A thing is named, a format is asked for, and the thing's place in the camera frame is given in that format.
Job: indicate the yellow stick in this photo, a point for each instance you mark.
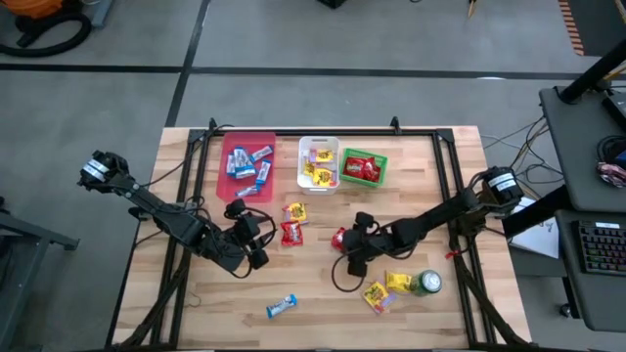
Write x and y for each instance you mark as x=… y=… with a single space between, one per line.
x=472 y=9

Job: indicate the black metal pole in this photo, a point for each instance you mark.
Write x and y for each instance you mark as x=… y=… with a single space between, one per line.
x=594 y=73

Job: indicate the black desk leg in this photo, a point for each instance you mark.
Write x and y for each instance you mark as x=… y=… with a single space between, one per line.
x=538 y=211

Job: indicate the green plastic mesh basket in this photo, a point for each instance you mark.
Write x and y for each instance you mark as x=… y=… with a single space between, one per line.
x=364 y=152

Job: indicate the pink wrapper bundle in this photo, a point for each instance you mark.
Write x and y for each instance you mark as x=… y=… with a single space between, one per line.
x=611 y=175

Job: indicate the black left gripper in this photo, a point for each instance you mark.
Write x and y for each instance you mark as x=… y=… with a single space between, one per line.
x=248 y=228

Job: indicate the black frame clamp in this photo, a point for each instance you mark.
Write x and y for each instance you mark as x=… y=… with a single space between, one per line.
x=211 y=124
x=395 y=124

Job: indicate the white box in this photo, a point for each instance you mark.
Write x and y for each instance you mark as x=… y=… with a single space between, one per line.
x=540 y=239

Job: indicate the grey vacuum part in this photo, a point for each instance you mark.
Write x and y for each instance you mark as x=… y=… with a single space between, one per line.
x=102 y=12

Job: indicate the green drink can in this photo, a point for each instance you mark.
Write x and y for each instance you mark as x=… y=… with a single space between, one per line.
x=426 y=282

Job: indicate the grey metal cart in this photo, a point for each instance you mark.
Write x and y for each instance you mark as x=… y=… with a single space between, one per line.
x=29 y=229

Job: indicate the black caster wheel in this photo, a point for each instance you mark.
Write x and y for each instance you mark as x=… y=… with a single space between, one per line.
x=566 y=310

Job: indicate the black mat orange stripe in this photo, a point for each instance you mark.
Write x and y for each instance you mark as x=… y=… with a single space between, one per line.
x=601 y=24

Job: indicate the black aluminium table frame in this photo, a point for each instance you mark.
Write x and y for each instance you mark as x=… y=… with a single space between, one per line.
x=288 y=132

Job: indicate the red Skittles pack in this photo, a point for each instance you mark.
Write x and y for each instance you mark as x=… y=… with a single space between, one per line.
x=337 y=239
x=374 y=172
x=362 y=166
x=349 y=168
x=292 y=233

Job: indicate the black backlit keyboard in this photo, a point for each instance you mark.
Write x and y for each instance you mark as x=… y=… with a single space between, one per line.
x=604 y=247

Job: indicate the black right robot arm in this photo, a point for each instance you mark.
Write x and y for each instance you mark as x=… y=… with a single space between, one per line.
x=440 y=212

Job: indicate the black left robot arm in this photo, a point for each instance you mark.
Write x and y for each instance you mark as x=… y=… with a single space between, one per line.
x=161 y=215

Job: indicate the grey desk top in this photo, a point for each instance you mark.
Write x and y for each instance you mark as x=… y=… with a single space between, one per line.
x=577 y=146

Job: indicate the black desk device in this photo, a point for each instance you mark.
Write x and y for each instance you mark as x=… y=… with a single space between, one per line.
x=617 y=110

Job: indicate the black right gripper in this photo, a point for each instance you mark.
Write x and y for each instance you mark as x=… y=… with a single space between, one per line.
x=362 y=242

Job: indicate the black floor box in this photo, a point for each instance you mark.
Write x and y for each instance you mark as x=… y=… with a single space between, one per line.
x=332 y=3

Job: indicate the pink plastic bin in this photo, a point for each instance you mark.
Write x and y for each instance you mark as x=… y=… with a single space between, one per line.
x=222 y=183

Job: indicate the white plastic bin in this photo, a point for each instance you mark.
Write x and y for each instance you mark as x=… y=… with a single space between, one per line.
x=318 y=189

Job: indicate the orange shop vacuum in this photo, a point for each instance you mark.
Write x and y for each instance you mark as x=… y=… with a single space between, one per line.
x=36 y=7

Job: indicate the yellow Sour Patch pack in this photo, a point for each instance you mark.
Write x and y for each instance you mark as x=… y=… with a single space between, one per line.
x=323 y=155
x=375 y=295
x=398 y=282
x=309 y=167
x=324 y=177
x=296 y=212

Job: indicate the grey keyboard desk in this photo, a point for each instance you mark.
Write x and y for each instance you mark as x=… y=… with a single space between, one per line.
x=601 y=303

